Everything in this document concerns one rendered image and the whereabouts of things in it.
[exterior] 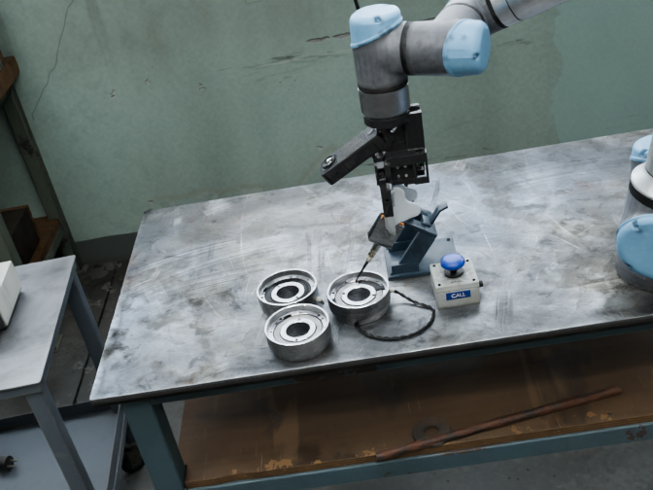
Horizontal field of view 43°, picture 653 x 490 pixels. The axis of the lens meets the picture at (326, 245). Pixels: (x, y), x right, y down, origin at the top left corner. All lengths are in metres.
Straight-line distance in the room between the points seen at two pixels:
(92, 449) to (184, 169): 1.25
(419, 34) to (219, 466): 0.84
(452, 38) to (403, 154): 0.21
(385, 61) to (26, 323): 1.01
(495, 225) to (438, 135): 1.50
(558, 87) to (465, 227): 1.57
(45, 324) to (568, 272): 1.06
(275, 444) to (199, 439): 0.15
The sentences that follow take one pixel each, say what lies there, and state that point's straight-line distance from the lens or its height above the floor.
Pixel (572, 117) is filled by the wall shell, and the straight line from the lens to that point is 3.14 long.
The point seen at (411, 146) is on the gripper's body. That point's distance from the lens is 1.27.
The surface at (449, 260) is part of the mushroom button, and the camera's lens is 1.35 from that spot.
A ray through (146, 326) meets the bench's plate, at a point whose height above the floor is 0.80.
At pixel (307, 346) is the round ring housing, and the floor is 0.83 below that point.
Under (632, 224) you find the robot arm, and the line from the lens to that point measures 1.18.
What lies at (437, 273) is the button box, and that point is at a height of 0.85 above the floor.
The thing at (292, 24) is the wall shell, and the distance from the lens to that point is 2.85.
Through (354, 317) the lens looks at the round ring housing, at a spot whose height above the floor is 0.82.
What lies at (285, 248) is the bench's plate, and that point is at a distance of 1.59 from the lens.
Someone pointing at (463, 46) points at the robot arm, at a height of 1.24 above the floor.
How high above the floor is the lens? 1.64
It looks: 32 degrees down
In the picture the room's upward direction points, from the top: 11 degrees counter-clockwise
